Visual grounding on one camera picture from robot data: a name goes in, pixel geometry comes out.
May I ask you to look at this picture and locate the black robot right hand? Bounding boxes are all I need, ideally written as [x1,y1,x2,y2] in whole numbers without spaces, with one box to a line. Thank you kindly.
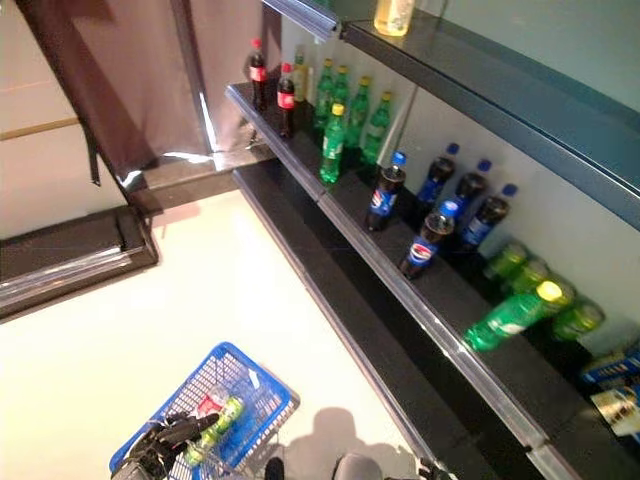
[418,458,453,480]

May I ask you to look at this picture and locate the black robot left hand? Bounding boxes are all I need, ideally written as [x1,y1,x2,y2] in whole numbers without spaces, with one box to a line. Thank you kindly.
[117,413,220,471]

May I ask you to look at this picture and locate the clear water bottle red cap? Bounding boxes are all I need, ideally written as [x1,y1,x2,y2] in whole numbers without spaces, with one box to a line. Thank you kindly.
[196,384,231,419]

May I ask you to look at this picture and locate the blue plastic shopping basket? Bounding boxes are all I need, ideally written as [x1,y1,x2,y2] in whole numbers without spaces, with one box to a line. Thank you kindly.
[108,341,301,480]

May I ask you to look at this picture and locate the yellow drink bottle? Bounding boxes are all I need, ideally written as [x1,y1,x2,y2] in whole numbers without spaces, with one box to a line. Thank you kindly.
[372,0,416,38]

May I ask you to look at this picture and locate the silver robot right leg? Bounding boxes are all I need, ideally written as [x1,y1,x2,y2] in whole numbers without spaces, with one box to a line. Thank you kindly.
[333,452,384,480]

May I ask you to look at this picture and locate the black store shelf board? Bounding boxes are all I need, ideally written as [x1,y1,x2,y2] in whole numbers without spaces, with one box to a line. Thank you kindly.
[232,159,351,301]
[527,349,640,480]
[294,219,506,480]
[315,149,547,452]
[342,7,640,232]
[224,82,332,202]
[260,0,347,42]

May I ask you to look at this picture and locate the small chocolate picture snack box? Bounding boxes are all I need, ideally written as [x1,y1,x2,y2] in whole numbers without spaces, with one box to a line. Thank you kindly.
[588,383,640,437]

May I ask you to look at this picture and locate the tall blue biscuit box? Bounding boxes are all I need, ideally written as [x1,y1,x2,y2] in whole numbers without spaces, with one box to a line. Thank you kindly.
[578,338,640,390]

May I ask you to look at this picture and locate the dark low display platform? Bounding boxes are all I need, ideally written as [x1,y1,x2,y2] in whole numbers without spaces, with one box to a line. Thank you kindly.
[0,203,161,322]

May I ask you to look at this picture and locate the Coca-Cola bottle red cap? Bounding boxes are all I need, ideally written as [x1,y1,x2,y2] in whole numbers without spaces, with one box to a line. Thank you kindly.
[275,61,298,139]
[243,37,270,112]

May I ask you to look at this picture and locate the metal shelf pole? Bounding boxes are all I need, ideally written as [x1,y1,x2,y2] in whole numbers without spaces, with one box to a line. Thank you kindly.
[393,84,420,151]

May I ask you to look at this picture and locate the pale yellow tea bottle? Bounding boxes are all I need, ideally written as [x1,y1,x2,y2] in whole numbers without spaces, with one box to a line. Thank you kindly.
[291,45,310,104]

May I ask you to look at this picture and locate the glossy brown wall panel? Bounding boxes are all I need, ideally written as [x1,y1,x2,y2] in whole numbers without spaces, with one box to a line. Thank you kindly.
[14,0,275,194]

